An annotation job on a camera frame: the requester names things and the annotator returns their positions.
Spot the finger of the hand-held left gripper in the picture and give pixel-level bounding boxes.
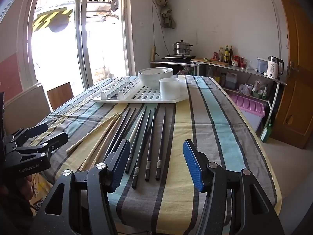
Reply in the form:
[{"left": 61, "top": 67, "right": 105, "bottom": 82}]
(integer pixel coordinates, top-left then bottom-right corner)
[
  {"left": 8, "top": 122, "right": 49, "bottom": 144},
  {"left": 10, "top": 132, "right": 69, "bottom": 156}
]

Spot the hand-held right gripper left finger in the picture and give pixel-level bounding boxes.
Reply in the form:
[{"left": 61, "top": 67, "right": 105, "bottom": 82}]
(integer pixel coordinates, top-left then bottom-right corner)
[{"left": 28, "top": 139, "right": 131, "bottom": 235}]

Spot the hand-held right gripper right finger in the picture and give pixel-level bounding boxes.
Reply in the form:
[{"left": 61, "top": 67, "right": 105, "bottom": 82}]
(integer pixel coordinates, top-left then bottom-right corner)
[{"left": 183, "top": 139, "right": 285, "bottom": 235}]

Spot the white and black chopstick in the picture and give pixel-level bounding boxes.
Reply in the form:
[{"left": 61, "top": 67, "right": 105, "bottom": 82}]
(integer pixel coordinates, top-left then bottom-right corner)
[{"left": 128, "top": 112, "right": 145, "bottom": 142}]

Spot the white chopstick holder cup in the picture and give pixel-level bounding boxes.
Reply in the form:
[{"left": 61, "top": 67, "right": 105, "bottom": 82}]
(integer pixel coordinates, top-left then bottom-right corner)
[{"left": 159, "top": 78, "right": 181, "bottom": 100}]

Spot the beige chair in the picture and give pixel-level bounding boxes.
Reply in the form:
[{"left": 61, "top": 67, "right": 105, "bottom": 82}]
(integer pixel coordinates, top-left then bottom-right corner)
[{"left": 4, "top": 83, "right": 51, "bottom": 134}]

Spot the striped tablecloth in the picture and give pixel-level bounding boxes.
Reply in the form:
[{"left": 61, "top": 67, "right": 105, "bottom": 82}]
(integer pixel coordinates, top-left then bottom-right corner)
[{"left": 23, "top": 75, "right": 282, "bottom": 235}]

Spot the brown wooden chair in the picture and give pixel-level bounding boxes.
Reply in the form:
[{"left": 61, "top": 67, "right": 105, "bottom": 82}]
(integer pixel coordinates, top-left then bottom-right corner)
[{"left": 46, "top": 82, "right": 74, "bottom": 111}]

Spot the white plastic dish rack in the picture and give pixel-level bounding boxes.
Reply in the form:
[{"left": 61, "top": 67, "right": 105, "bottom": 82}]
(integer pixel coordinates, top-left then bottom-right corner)
[{"left": 91, "top": 75, "right": 189, "bottom": 103}]

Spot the green glass bottle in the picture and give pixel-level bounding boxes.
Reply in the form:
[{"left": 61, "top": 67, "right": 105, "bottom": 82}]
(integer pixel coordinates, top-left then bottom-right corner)
[{"left": 260, "top": 119, "right": 273, "bottom": 143}]

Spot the storage box with pink lid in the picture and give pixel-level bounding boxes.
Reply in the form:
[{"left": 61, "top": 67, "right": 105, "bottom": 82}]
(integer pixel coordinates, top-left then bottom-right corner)
[{"left": 228, "top": 94, "right": 266, "bottom": 133}]

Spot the white bowl with dark rim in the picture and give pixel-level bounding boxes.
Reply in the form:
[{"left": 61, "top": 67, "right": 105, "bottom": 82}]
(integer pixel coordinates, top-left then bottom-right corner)
[{"left": 138, "top": 68, "right": 172, "bottom": 89}]

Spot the white plastic bag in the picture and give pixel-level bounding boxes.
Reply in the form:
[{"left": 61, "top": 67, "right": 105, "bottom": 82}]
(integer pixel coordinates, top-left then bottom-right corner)
[{"left": 238, "top": 83, "right": 254, "bottom": 96}]

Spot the grey oil jug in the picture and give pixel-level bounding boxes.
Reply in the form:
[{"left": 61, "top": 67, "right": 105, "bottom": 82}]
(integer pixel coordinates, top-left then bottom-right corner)
[{"left": 224, "top": 72, "right": 239, "bottom": 90}]

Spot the plain white bowl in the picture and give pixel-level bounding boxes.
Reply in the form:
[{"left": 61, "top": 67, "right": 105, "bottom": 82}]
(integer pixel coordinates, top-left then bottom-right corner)
[{"left": 150, "top": 67, "right": 174, "bottom": 77}]

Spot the small metal shelf rack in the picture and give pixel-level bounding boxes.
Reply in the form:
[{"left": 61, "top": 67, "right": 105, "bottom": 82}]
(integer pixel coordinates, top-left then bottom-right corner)
[{"left": 150, "top": 61, "right": 199, "bottom": 77}]

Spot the wooden cutting board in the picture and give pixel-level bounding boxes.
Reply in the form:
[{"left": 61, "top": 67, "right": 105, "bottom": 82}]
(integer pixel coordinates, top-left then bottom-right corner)
[{"left": 193, "top": 57, "right": 231, "bottom": 67}]

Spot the black induction cooker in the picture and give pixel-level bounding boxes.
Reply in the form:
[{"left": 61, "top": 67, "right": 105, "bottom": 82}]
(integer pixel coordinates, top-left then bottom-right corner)
[{"left": 165, "top": 54, "right": 196, "bottom": 61}]

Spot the sliding glass door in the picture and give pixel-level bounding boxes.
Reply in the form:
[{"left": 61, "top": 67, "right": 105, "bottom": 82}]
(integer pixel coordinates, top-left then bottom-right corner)
[{"left": 23, "top": 0, "right": 137, "bottom": 96}]

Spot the yellow and black striped sign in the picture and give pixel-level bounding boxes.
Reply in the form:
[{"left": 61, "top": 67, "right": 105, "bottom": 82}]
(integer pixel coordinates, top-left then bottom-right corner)
[{"left": 34, "top": 7, "right": 73, "bottom": 31}]

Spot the long metal shelf rack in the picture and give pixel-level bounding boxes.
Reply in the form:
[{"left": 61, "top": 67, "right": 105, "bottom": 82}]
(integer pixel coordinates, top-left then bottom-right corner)
[{"left": 190, "top": 59, "right": 287, "bottom": 130}]

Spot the steel steamer pot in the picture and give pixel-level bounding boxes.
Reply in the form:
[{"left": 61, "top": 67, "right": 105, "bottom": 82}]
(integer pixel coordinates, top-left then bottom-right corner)
[{"left": 172, "top": 40, "right": 193, "bottom": 56}]

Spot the blue water filter pitcher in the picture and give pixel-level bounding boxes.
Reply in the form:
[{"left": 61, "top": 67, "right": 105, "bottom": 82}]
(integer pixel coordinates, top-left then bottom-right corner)
[{"left": 256, "top": 57, "right": 268, "bottom": 74}]

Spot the white electric kettle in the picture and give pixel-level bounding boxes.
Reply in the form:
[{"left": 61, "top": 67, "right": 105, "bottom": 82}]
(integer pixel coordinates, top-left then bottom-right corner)
[{"left": 266, "top": 55, "right": 285, "bottom": 79}]

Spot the wooden door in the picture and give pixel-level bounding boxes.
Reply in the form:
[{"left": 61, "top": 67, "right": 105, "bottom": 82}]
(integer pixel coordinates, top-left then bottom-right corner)
[{"left": 269, "top": 0, "right": 313, "bottom": 150}]

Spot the hanging grey cloth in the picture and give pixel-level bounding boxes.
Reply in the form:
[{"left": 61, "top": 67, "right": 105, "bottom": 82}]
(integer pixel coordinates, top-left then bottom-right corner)
[{"left": 160, "top": 8, "right": 177, "bottom": 29}]

